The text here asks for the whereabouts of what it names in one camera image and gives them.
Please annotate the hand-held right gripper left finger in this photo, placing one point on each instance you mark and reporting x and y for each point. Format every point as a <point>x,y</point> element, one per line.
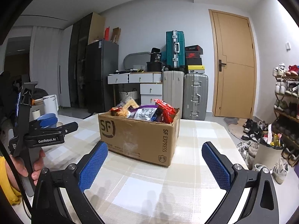
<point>93,165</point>

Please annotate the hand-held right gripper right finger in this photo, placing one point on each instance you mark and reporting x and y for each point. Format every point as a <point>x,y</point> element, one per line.
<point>216,165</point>

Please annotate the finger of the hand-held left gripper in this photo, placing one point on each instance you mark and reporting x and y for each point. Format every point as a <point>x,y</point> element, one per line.
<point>48,123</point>
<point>67,127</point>

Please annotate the brown cardboard box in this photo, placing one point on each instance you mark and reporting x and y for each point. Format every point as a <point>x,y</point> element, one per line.
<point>135,140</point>

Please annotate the small white orange noodle bag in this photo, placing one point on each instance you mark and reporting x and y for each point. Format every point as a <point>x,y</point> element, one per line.
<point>122,113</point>

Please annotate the clear biscuit packet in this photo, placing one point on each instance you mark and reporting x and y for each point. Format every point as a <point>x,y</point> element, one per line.
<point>129,103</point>

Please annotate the silver purple snack bag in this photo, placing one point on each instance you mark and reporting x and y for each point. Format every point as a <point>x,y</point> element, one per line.
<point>143,114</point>

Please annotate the red snack packet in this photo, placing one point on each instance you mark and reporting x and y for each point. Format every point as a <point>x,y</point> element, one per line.
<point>167,112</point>

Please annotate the blue cookie packet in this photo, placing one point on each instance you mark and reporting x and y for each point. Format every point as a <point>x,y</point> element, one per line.
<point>155,117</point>

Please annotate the person's left forearm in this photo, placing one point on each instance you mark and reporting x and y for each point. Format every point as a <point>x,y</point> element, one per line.
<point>8,186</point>

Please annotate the person's left hand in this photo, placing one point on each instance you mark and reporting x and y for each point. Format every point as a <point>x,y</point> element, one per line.
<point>38,165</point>

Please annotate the stack of blue bowls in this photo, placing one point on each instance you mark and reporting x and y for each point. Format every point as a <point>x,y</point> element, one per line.
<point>50,116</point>

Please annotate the beige plate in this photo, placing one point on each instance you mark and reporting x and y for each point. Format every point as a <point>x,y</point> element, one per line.
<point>59,124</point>

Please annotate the white kettle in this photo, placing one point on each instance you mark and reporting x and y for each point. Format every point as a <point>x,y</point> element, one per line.
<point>50,106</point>

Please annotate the grey door mat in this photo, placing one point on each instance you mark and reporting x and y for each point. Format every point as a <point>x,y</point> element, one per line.
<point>233,126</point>

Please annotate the loose shoes cluster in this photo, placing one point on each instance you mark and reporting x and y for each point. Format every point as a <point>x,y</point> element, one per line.
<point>250,130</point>

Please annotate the white trash bin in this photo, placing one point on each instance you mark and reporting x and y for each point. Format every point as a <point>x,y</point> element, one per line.
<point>266,156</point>

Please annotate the dark grey fridge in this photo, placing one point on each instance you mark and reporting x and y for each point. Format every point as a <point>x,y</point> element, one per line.
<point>100,77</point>

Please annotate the white curtain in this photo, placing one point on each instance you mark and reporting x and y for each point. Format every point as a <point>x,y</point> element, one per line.
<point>45,63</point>

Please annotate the woven laundry basket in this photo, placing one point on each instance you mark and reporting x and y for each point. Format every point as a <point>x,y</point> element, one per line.
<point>128,96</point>

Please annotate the dark wardrobe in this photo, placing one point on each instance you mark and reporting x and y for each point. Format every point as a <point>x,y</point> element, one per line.
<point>78,58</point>

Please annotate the silver suitcase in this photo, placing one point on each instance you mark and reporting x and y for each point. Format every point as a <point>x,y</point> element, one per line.
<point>195,98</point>

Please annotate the beige suitcase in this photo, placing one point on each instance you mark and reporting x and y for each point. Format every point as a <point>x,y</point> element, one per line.
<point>172,91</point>

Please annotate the wooden shoe rack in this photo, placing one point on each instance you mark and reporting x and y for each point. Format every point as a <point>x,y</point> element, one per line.
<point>287,114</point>

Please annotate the white desk with drawers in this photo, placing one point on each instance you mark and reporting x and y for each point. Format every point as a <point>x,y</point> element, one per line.
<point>150,89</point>

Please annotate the grey oval tray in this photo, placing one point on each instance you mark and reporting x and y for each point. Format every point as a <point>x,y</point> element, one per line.
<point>136,59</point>

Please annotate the red paper bag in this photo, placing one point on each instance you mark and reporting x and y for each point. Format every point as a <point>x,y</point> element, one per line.
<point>106,33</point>

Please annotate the shoe rack with shoes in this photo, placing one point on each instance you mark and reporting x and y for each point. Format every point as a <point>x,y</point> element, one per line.
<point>283,87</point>

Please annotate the brown paper bag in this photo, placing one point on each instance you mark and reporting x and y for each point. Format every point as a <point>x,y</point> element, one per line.
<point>116,36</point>

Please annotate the wooden door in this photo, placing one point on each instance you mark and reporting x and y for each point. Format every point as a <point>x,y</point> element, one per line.
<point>236,63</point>

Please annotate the black storage box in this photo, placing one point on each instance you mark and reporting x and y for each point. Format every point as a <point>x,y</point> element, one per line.
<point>154,67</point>

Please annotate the red shoebox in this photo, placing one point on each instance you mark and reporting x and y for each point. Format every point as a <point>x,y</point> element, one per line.
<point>192,55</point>

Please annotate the black bag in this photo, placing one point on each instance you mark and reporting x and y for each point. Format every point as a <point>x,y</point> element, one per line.
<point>156,54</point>

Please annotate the teal suitcase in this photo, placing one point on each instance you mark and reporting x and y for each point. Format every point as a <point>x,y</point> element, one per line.
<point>175,49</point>

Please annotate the white light switch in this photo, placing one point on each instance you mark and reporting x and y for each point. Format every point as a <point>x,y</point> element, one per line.
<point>287,46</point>

